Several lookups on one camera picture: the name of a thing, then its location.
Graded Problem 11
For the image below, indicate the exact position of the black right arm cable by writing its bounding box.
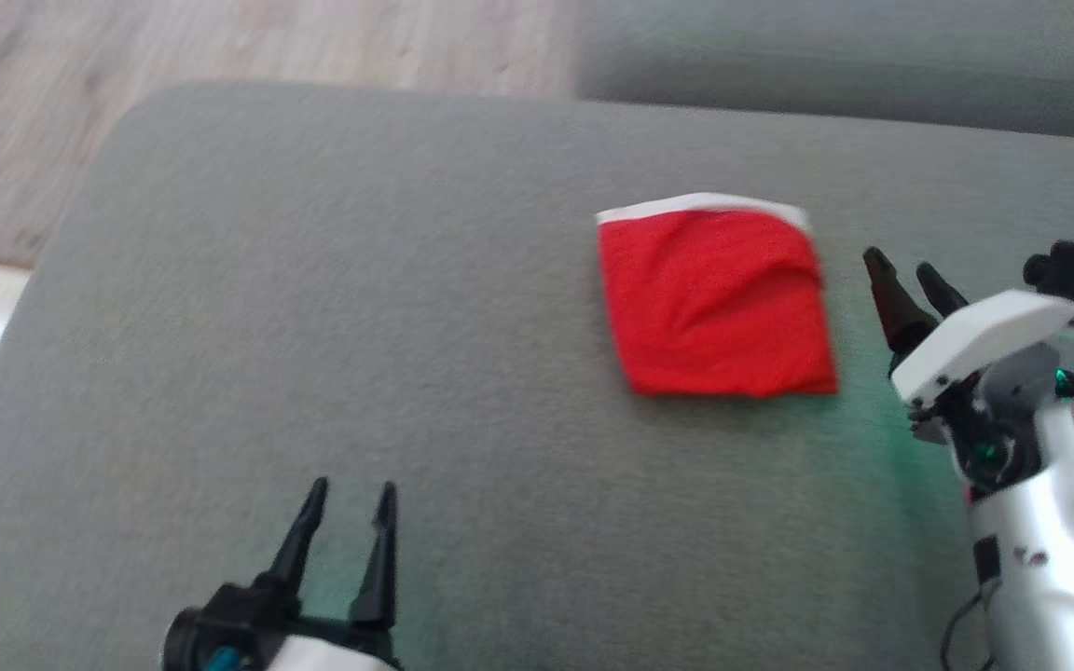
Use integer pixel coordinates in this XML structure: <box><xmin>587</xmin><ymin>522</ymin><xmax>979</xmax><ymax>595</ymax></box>
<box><xmin>940</xmin><ymin>578</ymin><xmax>999</xmax><ymax>671</ymax></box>

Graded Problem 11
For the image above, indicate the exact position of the small grey sofa cushion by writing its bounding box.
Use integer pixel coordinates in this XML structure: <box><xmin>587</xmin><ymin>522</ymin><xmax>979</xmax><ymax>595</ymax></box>
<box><xmin>574</xmin><ymin>0</ymin><xmax>1074</xmax><ymax>143</ymax></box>

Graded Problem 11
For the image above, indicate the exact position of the large grey sofa seat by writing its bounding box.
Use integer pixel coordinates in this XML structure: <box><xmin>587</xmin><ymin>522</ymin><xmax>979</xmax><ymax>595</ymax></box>
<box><xmin>0</xmin><ymin>82</ymin><xmax>1074</xmax><ymax>671</ymax></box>

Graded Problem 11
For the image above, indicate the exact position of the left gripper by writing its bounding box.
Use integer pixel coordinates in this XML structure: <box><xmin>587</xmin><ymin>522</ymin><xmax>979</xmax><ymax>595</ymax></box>
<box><xmin>220</xmin><ymin>477</ymin><xmax>405</xmax><ymax>671</ymax></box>

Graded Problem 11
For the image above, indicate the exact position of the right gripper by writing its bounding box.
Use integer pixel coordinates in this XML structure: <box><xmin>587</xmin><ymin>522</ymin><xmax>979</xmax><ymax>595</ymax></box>
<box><xmin>863</xmin><ymin>247</ymin><xmax>1074</xmax><ymax>486</ymax></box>

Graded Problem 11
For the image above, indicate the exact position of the red basketball jersey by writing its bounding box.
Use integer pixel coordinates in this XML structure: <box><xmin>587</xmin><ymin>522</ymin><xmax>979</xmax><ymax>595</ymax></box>
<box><xmin>596</xmin><ymin>193</ymin><xmax>839</xmax><ymax>399</ymax></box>

